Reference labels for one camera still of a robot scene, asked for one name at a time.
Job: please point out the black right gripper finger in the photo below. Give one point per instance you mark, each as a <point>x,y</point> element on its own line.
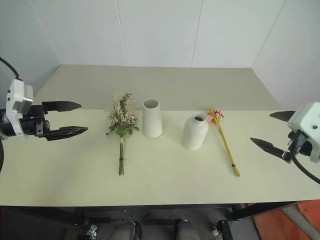
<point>268,147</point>
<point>282,116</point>

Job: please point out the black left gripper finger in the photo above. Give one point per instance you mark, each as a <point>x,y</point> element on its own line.
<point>62,106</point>
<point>67,132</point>

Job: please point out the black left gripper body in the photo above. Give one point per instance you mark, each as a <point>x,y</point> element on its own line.
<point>32,123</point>

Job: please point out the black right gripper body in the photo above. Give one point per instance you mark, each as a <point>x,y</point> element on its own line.
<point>305,148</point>

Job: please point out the white bottle vase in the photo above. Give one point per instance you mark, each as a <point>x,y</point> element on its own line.
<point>194,132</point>

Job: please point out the white cone vase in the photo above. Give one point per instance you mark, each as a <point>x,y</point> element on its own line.
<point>152,120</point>

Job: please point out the yellow and red flower bouquet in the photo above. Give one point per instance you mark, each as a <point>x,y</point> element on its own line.
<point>223,137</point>

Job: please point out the green and white flower bouquet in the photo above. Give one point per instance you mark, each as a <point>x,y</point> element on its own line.
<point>121,117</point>

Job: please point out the orange floor mat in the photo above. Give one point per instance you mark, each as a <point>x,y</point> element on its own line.
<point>295,220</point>

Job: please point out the black caster wheel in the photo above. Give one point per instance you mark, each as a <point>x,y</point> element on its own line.
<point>221,228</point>
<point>91,231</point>

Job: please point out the black base bar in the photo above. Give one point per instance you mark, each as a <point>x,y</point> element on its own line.
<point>140,221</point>

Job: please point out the dark rounded grey shape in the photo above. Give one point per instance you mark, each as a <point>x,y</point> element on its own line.
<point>185,231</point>
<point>126,231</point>

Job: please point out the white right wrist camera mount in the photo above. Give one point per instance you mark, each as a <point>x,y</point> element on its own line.
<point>306,120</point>

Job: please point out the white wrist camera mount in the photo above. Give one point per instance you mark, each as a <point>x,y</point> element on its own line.
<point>306,120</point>
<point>17,100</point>

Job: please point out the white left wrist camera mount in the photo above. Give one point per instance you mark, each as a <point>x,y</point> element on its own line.
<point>17,100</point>

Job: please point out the black table frame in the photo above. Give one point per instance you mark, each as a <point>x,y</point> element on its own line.
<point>260,208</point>

